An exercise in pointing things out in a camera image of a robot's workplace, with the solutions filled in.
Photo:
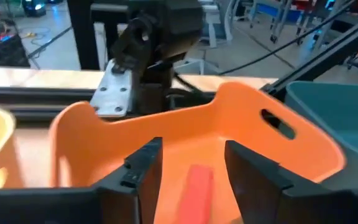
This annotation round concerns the teal plastic bin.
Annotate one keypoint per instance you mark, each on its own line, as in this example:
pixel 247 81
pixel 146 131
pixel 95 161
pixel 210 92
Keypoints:
pixel 337 118

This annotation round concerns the white stool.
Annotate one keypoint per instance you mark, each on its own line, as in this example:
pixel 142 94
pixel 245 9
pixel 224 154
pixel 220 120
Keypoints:
pixel 219 28

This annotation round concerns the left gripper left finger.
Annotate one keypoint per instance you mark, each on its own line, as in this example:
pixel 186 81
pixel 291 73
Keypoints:
pixel 141 186

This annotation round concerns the black aluminium table frame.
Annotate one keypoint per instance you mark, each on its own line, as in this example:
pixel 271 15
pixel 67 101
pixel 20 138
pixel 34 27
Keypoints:
pixel 26 110

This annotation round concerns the orange plastic bin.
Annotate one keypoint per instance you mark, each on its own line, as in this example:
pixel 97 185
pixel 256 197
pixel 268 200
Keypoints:
pixel 197 133

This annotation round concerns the red wooden block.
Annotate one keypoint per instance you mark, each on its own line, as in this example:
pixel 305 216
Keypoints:
pixel 196 196

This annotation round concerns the blue wheeled cart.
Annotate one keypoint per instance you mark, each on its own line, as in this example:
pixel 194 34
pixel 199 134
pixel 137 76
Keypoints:
pixel 275 12

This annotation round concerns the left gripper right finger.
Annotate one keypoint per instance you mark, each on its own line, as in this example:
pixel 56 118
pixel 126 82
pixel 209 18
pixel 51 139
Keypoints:
pixel 253 186

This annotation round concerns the black camera stand beam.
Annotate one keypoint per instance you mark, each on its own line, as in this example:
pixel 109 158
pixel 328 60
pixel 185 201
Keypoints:
pixel 79 31

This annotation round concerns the black equipment pile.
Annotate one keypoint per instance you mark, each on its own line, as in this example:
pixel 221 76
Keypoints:
pixel 2 49

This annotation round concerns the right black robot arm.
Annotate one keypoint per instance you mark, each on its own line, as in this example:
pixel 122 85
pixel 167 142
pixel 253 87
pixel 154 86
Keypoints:
pixel 172 21

